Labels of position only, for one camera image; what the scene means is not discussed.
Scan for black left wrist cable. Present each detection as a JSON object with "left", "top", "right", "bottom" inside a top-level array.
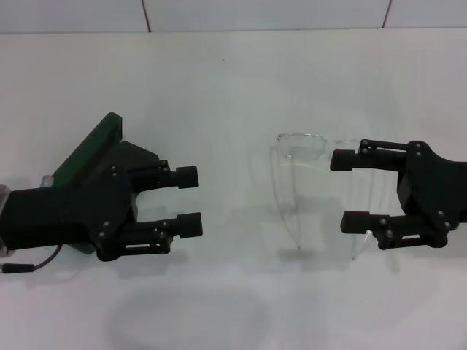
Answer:
[{"left": 1, "top": 246, "right": 62, "bottom": 275}]

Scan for clear white glasses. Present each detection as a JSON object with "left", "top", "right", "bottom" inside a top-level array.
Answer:
[{"left": 268, "top": 131, "right": 377, "bottom": 260}]

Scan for green glasses case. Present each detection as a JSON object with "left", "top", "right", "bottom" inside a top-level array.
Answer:
[{"left": 53, "top": 112, "right": 124, "bottom": 255}]

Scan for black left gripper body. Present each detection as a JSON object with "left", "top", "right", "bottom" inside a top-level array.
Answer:
[{"left": 6, "top": 140, "right": 162, "bottom": 262}]

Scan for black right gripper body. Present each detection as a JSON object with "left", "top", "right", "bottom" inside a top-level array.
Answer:
[{"left": 397, "top": 140, "right": 467, "bottom": 247}]

